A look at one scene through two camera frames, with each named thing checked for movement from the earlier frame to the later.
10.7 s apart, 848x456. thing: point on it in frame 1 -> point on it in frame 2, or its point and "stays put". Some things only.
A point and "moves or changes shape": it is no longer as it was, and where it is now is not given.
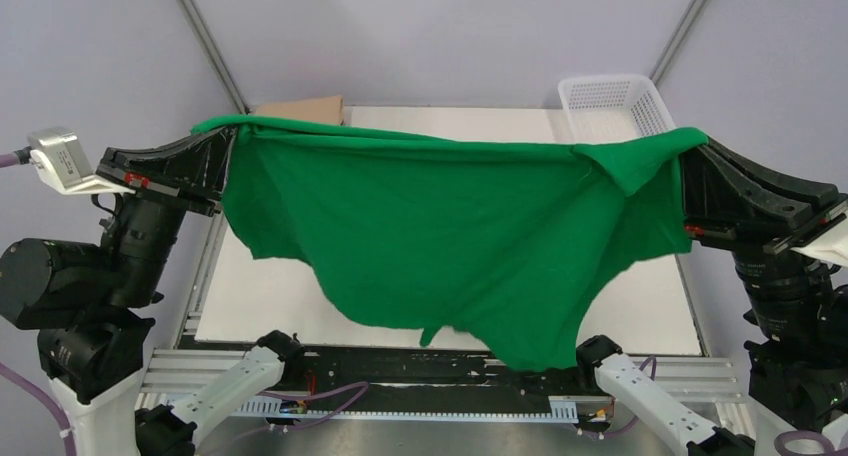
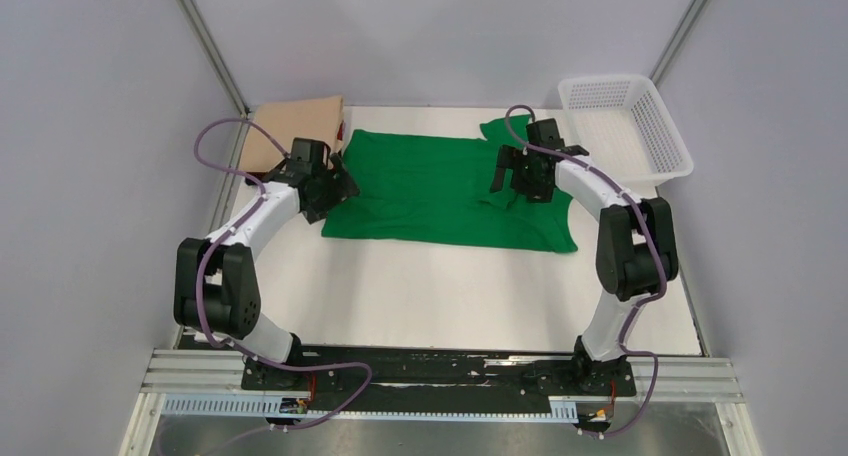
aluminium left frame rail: [186, 2] stays put
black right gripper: [720, 185] -> [510, 157]
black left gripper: [201, 164] -> [341, 188]
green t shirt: [532, 247] moves or changes shape
